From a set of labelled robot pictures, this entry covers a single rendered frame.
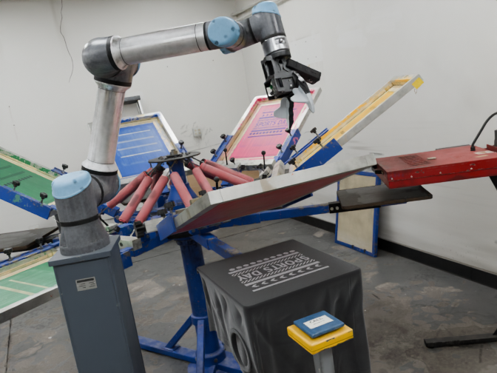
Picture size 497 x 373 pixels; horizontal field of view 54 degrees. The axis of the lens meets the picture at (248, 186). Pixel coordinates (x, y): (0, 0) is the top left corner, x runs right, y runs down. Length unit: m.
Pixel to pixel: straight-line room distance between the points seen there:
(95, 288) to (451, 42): 2.90
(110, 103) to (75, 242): 0.44
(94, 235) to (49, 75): 4.54
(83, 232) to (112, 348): 0.37
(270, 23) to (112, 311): 0.97
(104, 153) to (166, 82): 4.60
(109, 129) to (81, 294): 0.52
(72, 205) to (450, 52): 2.85
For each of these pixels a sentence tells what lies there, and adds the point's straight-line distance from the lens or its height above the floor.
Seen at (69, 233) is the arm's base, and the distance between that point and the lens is 1.55.
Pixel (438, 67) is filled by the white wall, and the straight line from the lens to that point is 3.80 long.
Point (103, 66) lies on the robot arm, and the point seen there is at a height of 1.72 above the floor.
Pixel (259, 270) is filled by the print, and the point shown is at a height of 0.95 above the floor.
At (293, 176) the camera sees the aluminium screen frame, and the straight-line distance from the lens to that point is 1.48.
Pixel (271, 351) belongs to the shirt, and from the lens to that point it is 1.65.
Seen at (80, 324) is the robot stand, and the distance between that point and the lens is 1.62.
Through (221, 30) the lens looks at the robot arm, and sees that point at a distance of 1.31.
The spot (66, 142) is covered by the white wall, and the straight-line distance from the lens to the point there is 5.98.
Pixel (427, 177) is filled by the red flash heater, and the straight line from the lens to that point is 2.57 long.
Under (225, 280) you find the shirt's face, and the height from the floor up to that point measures 0.95.
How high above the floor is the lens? 1.59
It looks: 11 degrees down
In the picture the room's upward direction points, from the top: 9 degrees counter-clockwise
